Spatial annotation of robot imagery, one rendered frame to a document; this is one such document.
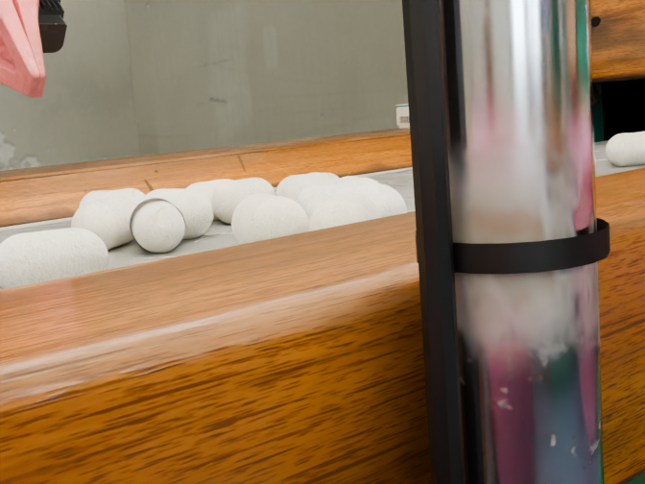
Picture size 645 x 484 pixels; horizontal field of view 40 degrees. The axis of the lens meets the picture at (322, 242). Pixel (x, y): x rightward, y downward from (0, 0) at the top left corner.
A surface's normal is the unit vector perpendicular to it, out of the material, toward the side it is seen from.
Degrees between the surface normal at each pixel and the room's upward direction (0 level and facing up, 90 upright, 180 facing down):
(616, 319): 90
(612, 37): 67
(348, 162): 45
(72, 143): 91
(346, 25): 90
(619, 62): 89
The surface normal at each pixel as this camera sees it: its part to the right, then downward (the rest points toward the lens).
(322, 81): -0.72, 0.16
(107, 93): 0.69, 0.07
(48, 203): 0.39, -0.65
